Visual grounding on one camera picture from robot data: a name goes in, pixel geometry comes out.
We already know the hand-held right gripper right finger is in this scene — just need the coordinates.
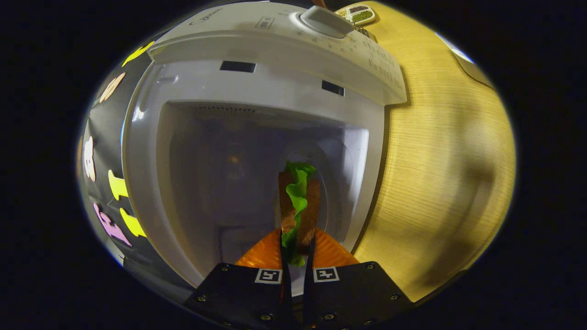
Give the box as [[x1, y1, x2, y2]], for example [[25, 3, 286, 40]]
[[303, 228, 415, 330]]

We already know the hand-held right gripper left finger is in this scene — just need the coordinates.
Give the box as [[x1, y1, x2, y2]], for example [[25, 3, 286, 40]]
[[183, 228, 294, 330]]

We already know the toast sandwich with lettuce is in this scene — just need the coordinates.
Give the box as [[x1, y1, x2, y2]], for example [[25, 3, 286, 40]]
[[277, 160, 321, 267]]

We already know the white microwave oven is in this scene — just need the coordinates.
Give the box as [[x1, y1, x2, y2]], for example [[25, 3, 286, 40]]
[[122, 0, 408, 294]]

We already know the white divided dish with beans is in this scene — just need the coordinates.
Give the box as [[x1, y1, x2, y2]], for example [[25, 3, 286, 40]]
[[336, 4, 377, 26]]

